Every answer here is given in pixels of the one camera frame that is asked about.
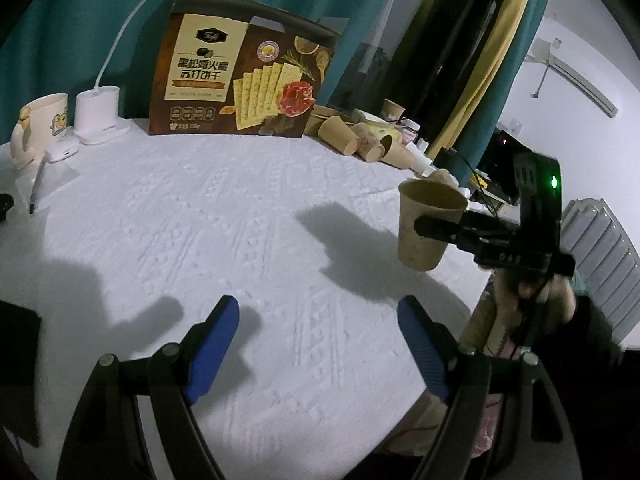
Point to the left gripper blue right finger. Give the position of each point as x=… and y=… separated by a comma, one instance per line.
x=428, y=344

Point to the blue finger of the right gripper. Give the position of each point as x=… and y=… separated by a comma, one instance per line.
x=472, y=233

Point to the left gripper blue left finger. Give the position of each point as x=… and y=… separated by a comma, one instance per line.
x=207, y=343

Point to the black computer monitor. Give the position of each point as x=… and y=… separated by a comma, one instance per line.
x=497, y=164

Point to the teal curtain right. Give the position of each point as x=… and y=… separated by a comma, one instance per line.
x=476, y=134

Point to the brown paper cup front right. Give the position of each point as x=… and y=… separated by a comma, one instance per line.
x=443, y=176

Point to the right hand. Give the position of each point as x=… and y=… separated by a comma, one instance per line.
x=556, y=296

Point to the white textured tablecloth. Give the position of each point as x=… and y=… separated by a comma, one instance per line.
x=146, y=235

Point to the upright brown paper cup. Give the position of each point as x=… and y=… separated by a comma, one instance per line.
x=391, y=111

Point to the yellow tissue pack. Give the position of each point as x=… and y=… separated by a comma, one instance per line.
x=382, y=124

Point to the brown paper cup with cartoons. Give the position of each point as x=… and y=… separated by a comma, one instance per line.
x=427, y=215

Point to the white cartoon mug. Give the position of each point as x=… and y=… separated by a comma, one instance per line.
x=39, y=123

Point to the white air conditioner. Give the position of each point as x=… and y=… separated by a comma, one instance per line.
x=579, y=70

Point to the white power adapter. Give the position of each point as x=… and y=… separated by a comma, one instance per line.
x=62, y=149

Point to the white radiator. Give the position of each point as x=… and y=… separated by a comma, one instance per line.
x=607, y=263

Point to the white paper cup lying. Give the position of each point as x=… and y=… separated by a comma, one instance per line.
x=420, y=164

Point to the white desk lamp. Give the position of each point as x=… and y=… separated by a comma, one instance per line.
x=123, y=87

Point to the yellow curtain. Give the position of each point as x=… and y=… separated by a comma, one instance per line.
x=497, y=45

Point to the black pen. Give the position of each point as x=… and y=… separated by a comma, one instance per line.
x=36, y=187

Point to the brown cracker box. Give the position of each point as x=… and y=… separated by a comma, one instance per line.
x=238, y=67

